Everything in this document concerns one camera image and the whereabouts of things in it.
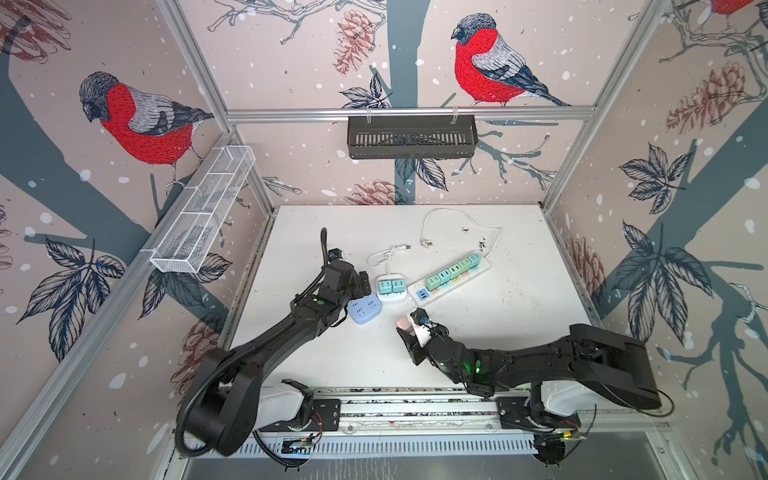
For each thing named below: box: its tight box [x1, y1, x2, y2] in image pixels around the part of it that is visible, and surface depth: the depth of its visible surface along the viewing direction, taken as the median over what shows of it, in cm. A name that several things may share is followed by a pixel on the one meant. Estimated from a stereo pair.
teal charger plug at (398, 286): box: [392, 279, 405, 294], surface depth 92 cm
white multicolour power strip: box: [407, 254, 491, 306], surface depth 96 cm
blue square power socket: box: [348, 293, 383, 325], surface depth 92 cm
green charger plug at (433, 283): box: [425, 275, 441, 291], surface depth 93 cm
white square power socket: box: [376, 273, 408, 301], surface depth 94 cm
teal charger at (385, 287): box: [378, 281, 392, 295], surface depth 92 cm
